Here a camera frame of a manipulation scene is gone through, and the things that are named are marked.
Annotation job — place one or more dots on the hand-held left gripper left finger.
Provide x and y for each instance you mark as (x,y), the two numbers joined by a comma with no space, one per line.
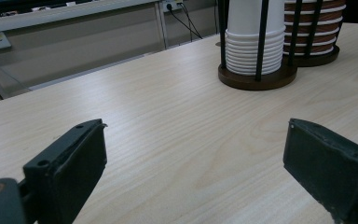
(65,174)

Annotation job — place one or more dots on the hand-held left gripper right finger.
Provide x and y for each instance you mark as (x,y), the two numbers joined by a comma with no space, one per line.
(332,168)

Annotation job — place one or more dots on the stack of brown paper cups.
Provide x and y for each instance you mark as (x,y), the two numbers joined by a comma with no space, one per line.
(324,28)

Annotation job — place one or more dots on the stack of white paper cups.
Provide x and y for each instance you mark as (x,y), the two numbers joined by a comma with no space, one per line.
(245,46)

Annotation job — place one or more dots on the white power strip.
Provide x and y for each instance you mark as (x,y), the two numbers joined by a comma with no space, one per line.
(174,4)

